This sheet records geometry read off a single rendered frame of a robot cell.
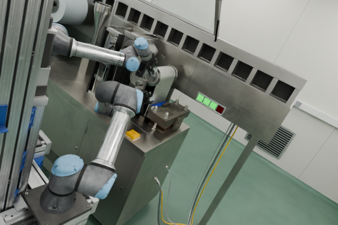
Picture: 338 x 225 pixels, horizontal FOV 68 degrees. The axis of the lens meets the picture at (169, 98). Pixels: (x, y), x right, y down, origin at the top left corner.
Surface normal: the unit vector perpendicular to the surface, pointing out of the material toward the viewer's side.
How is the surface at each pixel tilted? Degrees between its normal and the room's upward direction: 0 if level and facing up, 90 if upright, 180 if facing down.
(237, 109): 90
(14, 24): 90
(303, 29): 90
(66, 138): 90
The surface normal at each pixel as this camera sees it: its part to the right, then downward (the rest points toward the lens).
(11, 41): 0.71, 0.51
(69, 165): 0.24, -0.90
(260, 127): -0.50, 0.15
